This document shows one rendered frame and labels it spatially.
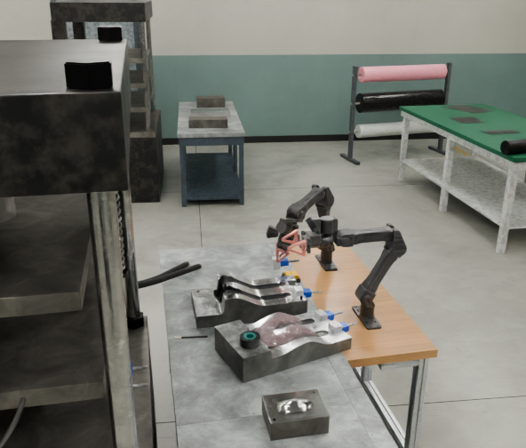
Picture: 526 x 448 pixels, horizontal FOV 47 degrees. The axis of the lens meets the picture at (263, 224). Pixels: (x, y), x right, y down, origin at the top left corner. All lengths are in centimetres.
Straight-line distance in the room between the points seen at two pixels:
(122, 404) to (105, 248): 41
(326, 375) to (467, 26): 802
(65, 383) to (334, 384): 112
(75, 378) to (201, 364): 94
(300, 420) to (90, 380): 79
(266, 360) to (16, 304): 115
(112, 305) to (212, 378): 105
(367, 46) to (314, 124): 137
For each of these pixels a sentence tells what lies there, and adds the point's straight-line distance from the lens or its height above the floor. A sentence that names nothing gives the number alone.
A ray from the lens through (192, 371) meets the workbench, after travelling 243.
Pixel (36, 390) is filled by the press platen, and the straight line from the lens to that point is 159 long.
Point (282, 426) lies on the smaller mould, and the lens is 208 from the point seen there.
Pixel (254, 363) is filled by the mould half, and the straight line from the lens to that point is 232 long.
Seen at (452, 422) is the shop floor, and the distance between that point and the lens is 359.
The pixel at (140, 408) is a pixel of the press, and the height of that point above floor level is 78.
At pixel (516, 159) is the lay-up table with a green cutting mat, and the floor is 89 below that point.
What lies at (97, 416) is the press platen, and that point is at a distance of 188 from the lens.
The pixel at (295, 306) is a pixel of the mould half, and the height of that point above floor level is 87.
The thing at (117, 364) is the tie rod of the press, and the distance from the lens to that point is 147.
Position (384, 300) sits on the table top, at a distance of 297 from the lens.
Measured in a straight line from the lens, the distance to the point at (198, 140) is 632.
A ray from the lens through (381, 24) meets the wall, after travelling 943.
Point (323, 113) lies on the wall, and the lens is 937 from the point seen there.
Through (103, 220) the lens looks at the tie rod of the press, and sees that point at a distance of 131.
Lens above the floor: 219
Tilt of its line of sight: 21 degrees down
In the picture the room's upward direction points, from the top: straight up
